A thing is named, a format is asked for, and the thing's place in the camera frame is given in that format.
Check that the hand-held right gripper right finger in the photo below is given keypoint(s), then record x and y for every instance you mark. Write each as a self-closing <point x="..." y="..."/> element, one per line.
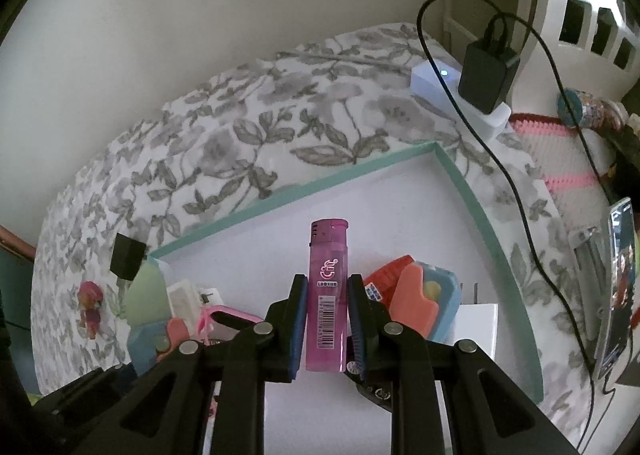
<point x="356" y="335"/>

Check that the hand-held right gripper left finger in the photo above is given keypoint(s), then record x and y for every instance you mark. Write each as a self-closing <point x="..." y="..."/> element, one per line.
<point x="301" y="335"/>

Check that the pink translucent lighter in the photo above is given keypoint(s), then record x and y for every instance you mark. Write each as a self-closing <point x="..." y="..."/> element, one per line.
<point x="327" y="295"/>

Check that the coral pink toy piece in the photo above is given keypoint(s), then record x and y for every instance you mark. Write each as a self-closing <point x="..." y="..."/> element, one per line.
<point x="412" y="300"/>

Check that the light blue toy piece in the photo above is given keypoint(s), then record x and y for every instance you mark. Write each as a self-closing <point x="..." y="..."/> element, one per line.
<point x="142" y="350"/>
<point x="445" y="305"/>

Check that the white tray with teal rim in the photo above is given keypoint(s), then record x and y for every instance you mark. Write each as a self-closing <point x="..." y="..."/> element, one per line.
<point x="350" y="190"/>

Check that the orange pink toy figure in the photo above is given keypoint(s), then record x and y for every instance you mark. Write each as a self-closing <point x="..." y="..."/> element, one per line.
<point x="91" y="307"/>

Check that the orange toy piece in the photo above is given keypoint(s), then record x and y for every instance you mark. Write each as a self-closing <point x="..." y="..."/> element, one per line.
<point x="172" y="327"/>

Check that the white flat box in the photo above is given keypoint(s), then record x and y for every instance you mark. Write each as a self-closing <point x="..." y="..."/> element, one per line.
<point x="477" y="327"/>

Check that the pale green toy piece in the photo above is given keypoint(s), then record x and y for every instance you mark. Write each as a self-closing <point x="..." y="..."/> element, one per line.
<point x="145" y="295"/>

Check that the black cube box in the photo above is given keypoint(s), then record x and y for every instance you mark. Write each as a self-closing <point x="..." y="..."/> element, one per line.
<point x="127" y="255"/>

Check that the grey floral bedspread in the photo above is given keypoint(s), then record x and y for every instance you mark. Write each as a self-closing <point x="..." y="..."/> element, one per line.
<point x="225" y="135"/>

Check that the clear phone stand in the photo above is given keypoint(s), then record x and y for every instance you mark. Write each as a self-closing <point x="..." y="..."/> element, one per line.
<point x="587" y="255"/>

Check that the white power strip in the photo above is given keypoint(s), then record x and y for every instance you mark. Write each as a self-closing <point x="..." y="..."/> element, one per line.
<point x="435" y="85"/>

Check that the smartphone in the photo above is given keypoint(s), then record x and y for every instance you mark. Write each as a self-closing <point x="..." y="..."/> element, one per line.
<point x="617" y="295"/>

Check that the pink white ribbed mat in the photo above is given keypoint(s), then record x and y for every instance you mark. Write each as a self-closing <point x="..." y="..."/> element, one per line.
<point x="555" y="155"/>

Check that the black charger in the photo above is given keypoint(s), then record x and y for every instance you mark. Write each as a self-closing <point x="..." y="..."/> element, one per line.
<point x="485" y="75"/>

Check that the teal lidded jar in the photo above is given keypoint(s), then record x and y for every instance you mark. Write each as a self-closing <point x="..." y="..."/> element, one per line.
<point x="590" y="110"/>

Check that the pink plastic frame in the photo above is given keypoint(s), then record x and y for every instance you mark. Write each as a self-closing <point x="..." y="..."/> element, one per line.
<point x="225" y="312"/>

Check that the copper bed rail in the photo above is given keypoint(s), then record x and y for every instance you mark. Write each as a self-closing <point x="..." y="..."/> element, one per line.
<point x="15" y="241"/>

